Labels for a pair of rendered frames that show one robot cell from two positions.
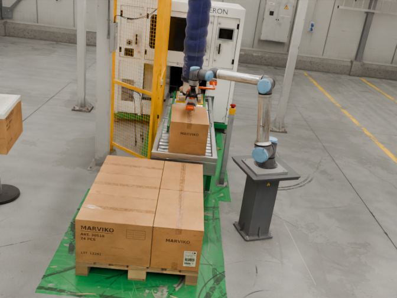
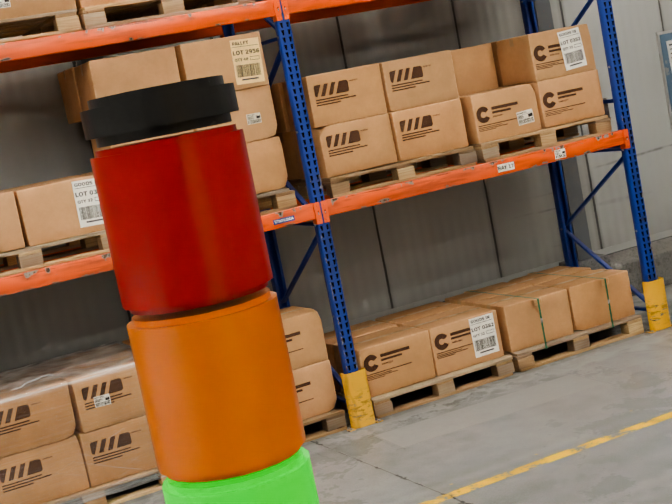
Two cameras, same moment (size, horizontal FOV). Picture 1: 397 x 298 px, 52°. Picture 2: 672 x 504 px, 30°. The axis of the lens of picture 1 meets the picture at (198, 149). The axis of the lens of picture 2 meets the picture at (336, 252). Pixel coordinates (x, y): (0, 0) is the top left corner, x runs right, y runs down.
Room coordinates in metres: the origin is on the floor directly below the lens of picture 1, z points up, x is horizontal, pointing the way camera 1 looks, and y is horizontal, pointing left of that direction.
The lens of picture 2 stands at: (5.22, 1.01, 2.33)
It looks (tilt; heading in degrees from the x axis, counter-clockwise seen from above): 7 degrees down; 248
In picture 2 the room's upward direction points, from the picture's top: 11 degrees counter-clockwise
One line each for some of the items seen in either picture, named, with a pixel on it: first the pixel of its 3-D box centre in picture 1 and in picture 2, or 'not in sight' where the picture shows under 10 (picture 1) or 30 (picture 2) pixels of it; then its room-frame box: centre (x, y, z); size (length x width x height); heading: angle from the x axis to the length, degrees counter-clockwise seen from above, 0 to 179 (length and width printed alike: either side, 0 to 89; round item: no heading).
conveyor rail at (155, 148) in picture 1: (162, 123); not in sight; (5.03, 0.52, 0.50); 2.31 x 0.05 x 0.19; 3
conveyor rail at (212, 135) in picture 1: (211, 128); not in sight; (5.06, -0.13, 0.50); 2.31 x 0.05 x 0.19; 3
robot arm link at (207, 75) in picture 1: (205, 75); not in sight; (3.66, 0.01, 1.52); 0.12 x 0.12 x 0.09; 65
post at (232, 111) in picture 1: (226, 147); not in sight; (4.47, -0.33, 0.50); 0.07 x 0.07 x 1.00; 3
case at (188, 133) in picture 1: (187, 130); not in sight; (4.22, 0.14, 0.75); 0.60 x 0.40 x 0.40; 5
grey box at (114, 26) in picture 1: (114, 36); not in sight; (4.57, 1.08, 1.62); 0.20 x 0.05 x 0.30; 3
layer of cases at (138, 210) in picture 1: (147, 206); not in sight; (3.20, 0.41, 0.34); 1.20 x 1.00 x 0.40; 3
